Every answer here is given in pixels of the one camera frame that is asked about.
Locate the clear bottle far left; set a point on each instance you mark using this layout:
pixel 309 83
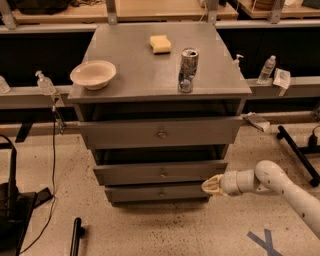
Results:
pixel 4 87

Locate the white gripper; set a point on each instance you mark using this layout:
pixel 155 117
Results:
pixel 229 183

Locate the black stand left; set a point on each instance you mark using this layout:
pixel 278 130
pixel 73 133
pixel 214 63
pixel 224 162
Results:
pixel 16 208

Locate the clear pump bottle right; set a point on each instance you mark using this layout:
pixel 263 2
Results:
pixel 236 61

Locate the clear water bottle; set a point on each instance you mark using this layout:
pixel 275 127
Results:
pixel 267 70

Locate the black floor bar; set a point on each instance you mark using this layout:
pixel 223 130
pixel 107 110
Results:
pixel 77 234

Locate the grey top drawer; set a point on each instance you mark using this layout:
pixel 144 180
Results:
pixel 159 132

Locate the yellow sponge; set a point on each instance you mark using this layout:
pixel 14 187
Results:
pixel 160 44

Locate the clear pump bottle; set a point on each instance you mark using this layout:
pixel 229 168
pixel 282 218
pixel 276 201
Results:
pixel 236 61
pixel 45 84

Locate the white paper packet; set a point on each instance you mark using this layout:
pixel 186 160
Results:
pixel 282 78

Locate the black stand base right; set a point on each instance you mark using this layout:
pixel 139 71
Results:
pixel 302 152

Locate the beige shallow bowl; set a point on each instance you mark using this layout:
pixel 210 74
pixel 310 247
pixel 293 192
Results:
pixel 93 75

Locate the grey wooden drawer cabinet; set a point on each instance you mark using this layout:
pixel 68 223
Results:
pixel 146 86

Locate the silver soda can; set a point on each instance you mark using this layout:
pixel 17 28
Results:
pixel 188 69

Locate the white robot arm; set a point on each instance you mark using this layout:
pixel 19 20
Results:
pixel 266 177

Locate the clear pump bottle left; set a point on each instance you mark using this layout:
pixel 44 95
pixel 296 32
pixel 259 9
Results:
pixel 45 84

